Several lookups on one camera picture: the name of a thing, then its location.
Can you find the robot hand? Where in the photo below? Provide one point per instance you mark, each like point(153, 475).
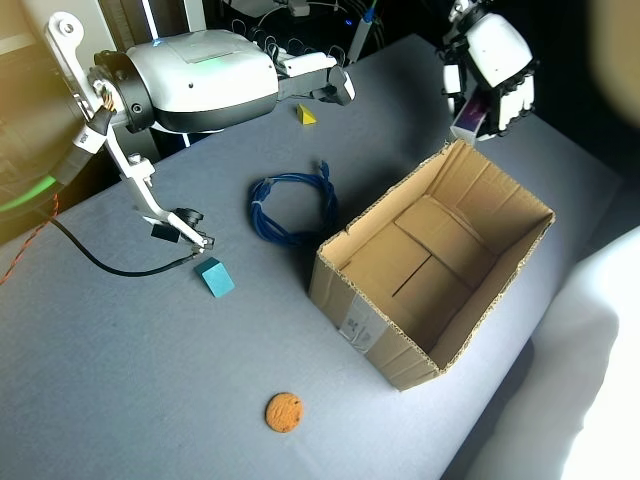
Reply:
point(210, 80)
point(500, 50)

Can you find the dark purple rectangular block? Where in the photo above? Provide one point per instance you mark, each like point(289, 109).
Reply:
point(472, 117)

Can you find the open cardboard box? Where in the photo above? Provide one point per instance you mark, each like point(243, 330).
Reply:
point(400, 365)

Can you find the yellow triangle block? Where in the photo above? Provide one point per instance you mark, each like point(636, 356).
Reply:
point(305, 116)

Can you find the small white plug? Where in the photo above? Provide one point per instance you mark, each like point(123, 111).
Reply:
point(299, 7)

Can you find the grey stick-shaped device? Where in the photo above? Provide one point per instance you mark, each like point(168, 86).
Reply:
point(359, 40)

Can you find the teal block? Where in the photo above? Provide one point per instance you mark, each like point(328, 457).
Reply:
point(215, 280)

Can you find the grey table cloth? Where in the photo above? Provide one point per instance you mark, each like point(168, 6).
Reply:
point(150, 375)

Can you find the round brown cookie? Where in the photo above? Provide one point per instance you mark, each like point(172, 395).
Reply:
point(284, 412)

